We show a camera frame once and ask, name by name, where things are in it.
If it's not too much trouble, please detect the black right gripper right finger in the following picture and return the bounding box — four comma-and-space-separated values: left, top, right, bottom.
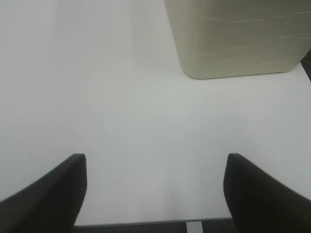
224, 154, 311, 233

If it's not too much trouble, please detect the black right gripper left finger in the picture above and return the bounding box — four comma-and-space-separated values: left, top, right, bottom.
0, 154, 87, 233

